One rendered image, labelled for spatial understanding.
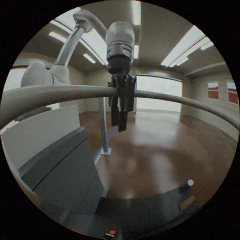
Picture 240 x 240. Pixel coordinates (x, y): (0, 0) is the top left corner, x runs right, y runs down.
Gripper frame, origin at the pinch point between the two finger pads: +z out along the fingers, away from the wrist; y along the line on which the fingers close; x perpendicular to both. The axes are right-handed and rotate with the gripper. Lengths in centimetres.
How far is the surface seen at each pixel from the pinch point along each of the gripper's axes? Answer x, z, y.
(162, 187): 42, 85, 35
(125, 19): 95, -303, -120
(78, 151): -17.2, 15.9, -8.9
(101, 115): 19, 21, -78
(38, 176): -32.4, 9.3, 7.2
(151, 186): 34, 86, 22
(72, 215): -62, 83, 14
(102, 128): 19, 42, -76
